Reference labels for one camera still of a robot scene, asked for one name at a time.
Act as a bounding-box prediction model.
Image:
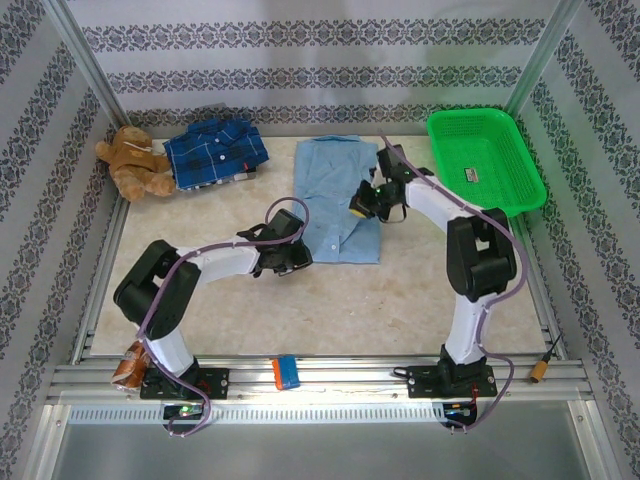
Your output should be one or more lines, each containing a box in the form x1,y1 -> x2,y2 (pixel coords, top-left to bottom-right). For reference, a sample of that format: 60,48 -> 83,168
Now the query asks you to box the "light blue long sleeve shirt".
292,133 -> 384,265

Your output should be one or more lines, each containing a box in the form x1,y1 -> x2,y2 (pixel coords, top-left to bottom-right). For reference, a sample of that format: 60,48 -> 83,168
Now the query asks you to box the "slotted grey cable duct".
67,403 -> 446,425

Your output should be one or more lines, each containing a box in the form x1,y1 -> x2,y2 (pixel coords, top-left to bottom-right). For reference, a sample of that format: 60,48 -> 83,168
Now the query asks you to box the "orange blue small box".
272,353 -> 301,391

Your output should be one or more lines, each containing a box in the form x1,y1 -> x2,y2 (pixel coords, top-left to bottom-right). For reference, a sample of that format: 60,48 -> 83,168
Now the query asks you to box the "blue plaid shirt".
163,118 -> 271,192

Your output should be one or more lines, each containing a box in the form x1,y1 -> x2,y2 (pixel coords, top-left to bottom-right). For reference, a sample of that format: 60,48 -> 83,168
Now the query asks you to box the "orange snack packet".
110,339 -> 151,391

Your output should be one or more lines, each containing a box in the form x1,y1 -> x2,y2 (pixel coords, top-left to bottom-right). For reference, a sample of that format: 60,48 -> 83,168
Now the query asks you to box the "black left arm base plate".
139,367 -> 230,401

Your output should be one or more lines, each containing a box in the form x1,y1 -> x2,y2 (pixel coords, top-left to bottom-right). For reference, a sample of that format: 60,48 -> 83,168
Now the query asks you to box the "brown teddy bear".
94,124 -> 177,204

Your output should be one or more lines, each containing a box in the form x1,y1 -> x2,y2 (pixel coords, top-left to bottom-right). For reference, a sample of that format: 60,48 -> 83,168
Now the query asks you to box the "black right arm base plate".
407,364 -> 497,400

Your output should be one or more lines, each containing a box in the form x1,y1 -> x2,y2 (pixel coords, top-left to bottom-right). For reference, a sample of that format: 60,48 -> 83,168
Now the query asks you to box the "green plastic basket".
425,107 -> 548,219

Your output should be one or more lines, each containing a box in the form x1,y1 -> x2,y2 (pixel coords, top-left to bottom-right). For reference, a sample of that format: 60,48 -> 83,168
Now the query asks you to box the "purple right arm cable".
379,133 -> 529,436

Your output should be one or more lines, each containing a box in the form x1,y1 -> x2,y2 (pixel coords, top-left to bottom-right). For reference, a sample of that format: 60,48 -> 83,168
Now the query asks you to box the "yellow cylindrical plug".
529,334 -> 564,385

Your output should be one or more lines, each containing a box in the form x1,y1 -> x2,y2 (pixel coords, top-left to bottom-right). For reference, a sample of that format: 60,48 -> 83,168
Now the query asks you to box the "aluminium frame post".
504,0 -> 585,115
42,0 -> 131,126

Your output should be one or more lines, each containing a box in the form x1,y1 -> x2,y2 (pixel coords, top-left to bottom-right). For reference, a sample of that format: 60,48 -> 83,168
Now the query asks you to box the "aluminium rail frame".
47,344 -> 594,404

